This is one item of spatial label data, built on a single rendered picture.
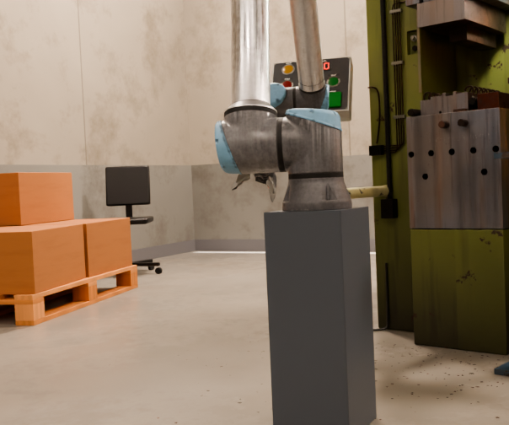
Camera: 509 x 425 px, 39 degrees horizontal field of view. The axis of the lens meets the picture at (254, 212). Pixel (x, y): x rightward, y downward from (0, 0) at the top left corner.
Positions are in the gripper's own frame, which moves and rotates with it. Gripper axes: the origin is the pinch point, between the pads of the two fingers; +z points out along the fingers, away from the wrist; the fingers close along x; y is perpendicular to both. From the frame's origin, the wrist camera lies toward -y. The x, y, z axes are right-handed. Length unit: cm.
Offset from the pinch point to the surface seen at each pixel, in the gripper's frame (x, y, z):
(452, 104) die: 59, -14, -67
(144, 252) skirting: -147, -406, -77
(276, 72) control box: -14, -34, -72
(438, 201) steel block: 65, -28, -32
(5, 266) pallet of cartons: -130, -122, 28
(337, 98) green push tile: 15, -26, -63
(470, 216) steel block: 77, -23, -27
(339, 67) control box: 11, -28, -79
